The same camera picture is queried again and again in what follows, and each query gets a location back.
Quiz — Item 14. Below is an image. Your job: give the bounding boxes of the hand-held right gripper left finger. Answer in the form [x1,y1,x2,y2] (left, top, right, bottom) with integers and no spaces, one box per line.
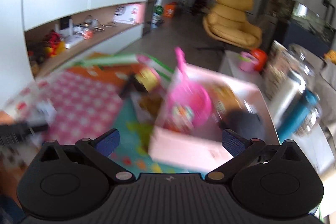
[39,128,135,184]

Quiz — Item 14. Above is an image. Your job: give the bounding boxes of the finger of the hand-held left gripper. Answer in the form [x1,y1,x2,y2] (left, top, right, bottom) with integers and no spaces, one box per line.
[26,121,50,134]

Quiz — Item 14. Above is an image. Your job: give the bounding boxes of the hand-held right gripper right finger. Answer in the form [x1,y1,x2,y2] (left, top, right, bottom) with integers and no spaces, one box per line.
[205,129,301,182]

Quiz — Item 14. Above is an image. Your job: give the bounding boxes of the black plush toy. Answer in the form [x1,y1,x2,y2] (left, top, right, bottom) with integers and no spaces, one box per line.
[220,111,265,141]

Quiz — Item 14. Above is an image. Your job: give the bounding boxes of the packaged bread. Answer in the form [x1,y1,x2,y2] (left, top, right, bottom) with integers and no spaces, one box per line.
[139,94,164,115]
[210,82,244,114]

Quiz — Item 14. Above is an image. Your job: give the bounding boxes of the pink cardboard box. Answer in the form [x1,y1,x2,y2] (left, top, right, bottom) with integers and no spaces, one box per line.
[148,63,280,173]

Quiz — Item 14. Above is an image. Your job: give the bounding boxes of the pink plastic basket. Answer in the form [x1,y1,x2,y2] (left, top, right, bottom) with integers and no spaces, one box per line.
[168,47,213,127]

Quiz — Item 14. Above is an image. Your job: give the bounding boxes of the small colourful ball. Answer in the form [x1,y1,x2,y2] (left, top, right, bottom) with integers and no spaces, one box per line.
[172,105,195,124]

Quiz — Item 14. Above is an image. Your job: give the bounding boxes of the colourful play mat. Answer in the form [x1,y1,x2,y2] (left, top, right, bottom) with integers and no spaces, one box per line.
[0,52,179,174]

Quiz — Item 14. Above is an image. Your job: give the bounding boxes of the teal thermos bottle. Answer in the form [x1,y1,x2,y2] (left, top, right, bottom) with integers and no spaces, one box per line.
[277,89,321,138]

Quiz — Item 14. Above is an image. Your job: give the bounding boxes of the pink and green toy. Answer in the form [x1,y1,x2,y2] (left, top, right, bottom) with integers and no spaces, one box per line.
[238,52,259,72]

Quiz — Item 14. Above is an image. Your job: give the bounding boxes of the red and yellow toy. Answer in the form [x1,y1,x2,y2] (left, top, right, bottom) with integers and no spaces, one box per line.
[43,31,66,58]

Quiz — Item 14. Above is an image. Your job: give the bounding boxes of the snack bag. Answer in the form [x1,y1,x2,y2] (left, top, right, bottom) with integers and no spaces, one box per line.
[264,40,289,101]

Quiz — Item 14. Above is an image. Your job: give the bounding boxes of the orange round container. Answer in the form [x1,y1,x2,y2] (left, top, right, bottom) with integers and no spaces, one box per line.
[248,48,268,72]

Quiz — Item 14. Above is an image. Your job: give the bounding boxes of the glass jar with lid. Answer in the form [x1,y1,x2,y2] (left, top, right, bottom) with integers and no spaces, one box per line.
[287,44,319,98]

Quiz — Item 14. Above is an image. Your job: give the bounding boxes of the yellow armchair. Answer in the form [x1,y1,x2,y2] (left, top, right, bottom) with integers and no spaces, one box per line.
[203,0,263,49]

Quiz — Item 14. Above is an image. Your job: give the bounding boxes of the white printed box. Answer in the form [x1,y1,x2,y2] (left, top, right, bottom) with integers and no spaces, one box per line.
[113,4,145,25]

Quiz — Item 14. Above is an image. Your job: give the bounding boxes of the yellow duck plush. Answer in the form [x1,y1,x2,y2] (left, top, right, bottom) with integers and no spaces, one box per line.
[324,49,336,62]

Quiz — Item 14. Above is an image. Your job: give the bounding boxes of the white and wooden shelf unit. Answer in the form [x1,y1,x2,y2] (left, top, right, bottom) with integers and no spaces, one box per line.
[22,0,150,77]

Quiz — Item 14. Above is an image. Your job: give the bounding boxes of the glass fish tank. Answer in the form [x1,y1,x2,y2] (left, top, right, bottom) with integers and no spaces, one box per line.
[289,1,336,48]

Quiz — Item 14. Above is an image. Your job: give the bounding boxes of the orange cardboard box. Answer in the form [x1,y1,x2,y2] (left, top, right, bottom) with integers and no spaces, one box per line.
[163,2,177,18]

